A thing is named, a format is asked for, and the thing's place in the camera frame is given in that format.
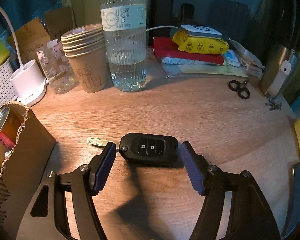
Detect clear patterned glass cup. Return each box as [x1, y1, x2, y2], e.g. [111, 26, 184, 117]
[36, 40, 78, 94]

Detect white charging cable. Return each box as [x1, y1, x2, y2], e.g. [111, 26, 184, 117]
[146, 25, 182, 33]

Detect metal keys bunch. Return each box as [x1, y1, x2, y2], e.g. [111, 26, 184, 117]
[265, 99, 282, 111]

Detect red tin can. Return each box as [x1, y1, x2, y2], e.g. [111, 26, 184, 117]
[0, 106, 21, 150]

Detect red book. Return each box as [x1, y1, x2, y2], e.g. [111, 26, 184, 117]
[153, 36, 225, 66]

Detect yellow wet wipes pack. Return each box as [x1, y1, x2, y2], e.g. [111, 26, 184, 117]
[172, 30, 229, 55]

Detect clear water bottle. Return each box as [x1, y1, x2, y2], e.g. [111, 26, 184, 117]
[100, 0, 147, 92]

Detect black scissors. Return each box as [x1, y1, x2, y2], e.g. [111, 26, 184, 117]
[228, 79, 250, 100]

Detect brown lamp packaging box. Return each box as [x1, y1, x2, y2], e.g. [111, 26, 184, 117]
[15, 18, 50, 64]

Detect white desk lamp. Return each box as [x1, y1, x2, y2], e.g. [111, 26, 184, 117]
[0, 6, 46, 107]

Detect plastic packet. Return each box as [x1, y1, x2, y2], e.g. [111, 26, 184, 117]
[229, 39, 264, 80]

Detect white plastic basket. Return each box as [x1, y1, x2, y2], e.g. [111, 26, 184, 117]
[0, 59, 18, 107]

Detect steel thermos with tag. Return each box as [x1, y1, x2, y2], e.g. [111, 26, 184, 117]
[259, 42, 299, 99]

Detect black car key fob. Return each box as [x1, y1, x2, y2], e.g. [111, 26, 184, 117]
[86, 132, 179, 166]

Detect cardboard box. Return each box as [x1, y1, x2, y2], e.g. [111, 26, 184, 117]
[0, 101, 56, 239]

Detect stacked brown paper cups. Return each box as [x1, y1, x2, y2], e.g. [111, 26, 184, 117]
[61, 23, 109, 93]

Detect white wireless charger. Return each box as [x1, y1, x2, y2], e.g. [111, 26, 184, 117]
[180, 24, 222, 38]

